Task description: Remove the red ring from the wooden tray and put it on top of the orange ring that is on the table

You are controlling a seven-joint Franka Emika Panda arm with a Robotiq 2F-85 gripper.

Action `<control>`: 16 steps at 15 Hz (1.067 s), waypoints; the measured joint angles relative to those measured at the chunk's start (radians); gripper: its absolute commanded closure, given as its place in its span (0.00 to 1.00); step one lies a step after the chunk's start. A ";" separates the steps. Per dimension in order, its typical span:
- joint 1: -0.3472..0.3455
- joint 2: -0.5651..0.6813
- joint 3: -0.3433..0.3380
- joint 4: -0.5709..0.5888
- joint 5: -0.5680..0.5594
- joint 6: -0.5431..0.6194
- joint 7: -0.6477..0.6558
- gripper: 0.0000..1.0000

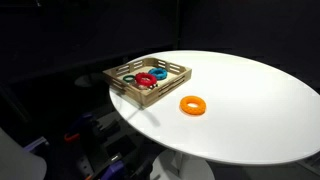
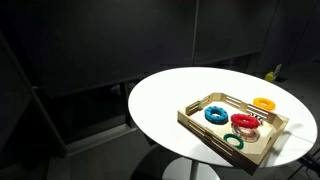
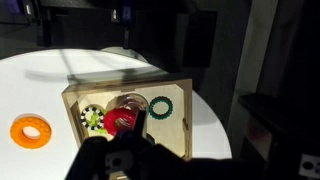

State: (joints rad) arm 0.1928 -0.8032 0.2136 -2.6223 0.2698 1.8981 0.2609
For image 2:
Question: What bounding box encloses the green ribbed ring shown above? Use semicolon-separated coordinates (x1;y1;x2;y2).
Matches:
222;132;245;150

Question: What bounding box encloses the red ribbed ring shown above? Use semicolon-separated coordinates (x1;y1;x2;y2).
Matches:
230;113;261;130

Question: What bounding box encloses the blue ribbed ring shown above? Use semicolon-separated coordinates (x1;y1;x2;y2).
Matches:
203;105;230;126

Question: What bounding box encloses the white table pedestal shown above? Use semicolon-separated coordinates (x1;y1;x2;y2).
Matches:
162;156;221;180

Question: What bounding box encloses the clear tape roll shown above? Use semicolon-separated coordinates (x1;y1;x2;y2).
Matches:
230;123;261;144

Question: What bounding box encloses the orange ribbed ring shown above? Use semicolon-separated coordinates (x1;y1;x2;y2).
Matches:
252;97;277;112

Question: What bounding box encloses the small yellow box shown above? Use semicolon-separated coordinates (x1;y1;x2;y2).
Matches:
264;71;276;83

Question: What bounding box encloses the black stand leg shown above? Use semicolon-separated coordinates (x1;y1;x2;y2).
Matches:
287;148;320;180

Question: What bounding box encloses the wooden slatted tray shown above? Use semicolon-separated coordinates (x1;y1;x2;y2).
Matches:
177;92;290;176

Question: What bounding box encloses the black white striped object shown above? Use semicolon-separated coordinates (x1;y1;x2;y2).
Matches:
249;112;264;126

